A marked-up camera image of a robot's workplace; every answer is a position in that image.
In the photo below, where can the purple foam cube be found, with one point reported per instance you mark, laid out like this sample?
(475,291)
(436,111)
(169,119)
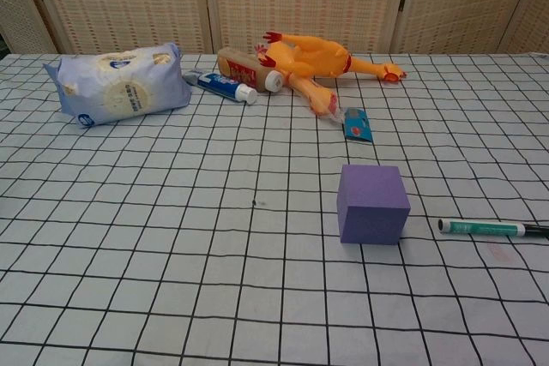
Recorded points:
(372,211)

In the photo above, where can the green marker pen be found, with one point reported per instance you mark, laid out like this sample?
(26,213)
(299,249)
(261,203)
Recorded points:
(484,228)

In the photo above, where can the small blue snack packet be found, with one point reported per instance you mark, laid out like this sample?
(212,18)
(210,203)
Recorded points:
(358,126)

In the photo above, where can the blue white toothpaste tube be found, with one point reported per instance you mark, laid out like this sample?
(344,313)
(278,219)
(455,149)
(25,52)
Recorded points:
(223,84)

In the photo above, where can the brown bottle with red label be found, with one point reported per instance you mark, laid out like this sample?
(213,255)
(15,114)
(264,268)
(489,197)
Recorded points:
(246,70)

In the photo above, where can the yellow rubber chicken toy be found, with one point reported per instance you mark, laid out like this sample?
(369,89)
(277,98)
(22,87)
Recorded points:
(313,61)

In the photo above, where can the checked white tablecloth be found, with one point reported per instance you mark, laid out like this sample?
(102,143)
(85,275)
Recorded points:
(171,211)

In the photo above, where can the blue white tissue pack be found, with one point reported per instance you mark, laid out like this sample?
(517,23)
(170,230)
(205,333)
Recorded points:
(124,83)

